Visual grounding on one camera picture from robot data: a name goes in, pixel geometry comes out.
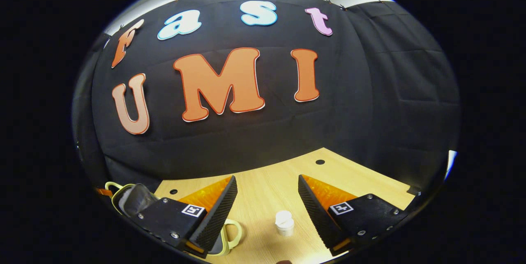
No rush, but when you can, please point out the white squeeze tube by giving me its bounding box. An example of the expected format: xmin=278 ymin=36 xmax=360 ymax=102
xmin=274 ymin=210 xmax=295 ymax=237

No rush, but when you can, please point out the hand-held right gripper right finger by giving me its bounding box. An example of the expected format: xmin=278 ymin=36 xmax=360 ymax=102
xmin=298 ymin=174 xmax=413 ymax=256

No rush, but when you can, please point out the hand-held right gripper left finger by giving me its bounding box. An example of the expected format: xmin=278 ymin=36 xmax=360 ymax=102
xmin=129 ymin=176 xmax=238 ymax=259

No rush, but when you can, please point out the pale yellow small suitcase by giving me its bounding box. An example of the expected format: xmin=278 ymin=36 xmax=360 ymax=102
xmin=105 ymin=181 xmax=244 ymax=256

